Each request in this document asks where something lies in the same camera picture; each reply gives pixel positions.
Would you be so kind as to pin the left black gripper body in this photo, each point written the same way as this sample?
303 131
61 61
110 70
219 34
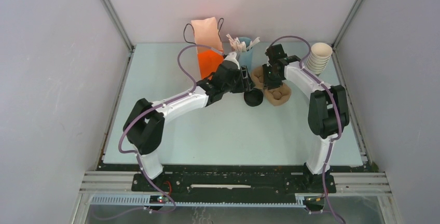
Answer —
236 85

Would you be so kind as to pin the stack of paper cups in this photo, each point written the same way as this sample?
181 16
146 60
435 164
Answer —
319 57

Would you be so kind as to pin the light blue holder cup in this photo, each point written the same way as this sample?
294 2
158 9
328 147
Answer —
245 58

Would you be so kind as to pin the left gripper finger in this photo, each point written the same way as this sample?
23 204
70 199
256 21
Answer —
245 74
248 84

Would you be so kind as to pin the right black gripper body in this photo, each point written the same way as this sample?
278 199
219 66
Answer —
270 79

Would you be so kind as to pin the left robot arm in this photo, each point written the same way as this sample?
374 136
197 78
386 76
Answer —
145 124

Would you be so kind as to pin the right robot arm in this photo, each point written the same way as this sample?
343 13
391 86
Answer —
328 108

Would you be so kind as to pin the brown pulp cup carrier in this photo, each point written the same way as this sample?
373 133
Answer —
277 96

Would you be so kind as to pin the orange paper bag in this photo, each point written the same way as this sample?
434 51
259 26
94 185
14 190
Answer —
209 51

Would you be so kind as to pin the white stir stick packets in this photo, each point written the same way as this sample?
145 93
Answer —
241 46

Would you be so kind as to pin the stack of black lids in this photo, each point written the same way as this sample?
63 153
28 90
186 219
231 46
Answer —
254 97

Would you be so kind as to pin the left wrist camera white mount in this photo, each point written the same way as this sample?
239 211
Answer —
232 57

